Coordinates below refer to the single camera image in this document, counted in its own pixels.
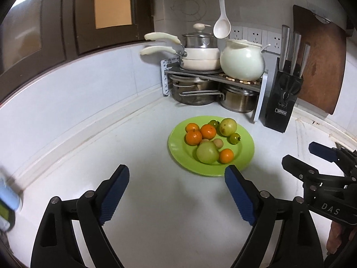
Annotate cream ceramic pot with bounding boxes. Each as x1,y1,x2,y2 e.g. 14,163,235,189
220,39,271,81

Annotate dark brown wooden cabinet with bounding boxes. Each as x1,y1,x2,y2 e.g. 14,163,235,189
0,0,154,104

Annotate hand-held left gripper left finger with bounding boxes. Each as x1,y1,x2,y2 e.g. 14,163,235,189
30,164,130,268

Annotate person's right hand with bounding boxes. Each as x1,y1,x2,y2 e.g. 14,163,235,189
326,220,346,255

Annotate orange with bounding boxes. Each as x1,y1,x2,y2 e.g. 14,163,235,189
200,124,217,140
186,130,203,146
218,148,235,164

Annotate pale blue blurred object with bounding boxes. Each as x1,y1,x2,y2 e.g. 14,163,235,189
0,169,23,232

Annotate long-handled steel pot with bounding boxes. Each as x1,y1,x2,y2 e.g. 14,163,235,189
170,74,225,106

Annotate white wall socket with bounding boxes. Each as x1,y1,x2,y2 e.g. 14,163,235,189
231,26,245,40
267,31,282,53
248,28,264,43

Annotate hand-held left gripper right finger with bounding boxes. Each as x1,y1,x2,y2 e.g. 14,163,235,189
224,165,325,268

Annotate black knife block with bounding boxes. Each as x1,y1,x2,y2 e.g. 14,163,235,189
264,59,304,133

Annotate black kitchen scissors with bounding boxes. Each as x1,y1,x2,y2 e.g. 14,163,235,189
279,75,302,108

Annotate large green apple front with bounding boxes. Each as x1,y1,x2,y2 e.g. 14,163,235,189
196,141,220,165

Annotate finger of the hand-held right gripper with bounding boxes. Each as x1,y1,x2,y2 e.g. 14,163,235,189
282,155,357,185
309,142,357,174

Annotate white pan with cream handle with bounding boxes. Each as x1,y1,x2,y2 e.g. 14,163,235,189
143,32,221,60
140,45,221,71

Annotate white and grey shelf rack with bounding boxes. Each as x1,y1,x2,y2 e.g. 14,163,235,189
161,56,269,123

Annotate wooden bead trivet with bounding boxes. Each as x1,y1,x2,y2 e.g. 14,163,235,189
219,73,258,86

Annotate round steel pot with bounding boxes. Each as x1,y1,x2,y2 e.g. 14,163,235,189
220,85,260,113

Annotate brown wooden cutting board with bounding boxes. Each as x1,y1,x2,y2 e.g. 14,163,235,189
292,5,348,115

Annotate steel handled knife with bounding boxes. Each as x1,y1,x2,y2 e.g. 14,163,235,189
279,25,291,71
289,33,302,74
298,44,311,77

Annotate white plastic ladle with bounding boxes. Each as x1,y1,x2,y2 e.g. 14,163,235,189
213,0,231,39

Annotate green oval plate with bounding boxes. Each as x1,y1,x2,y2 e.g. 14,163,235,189
168,115,255,177

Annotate steel pot with lid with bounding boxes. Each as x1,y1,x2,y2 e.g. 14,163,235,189
182,23,218,49

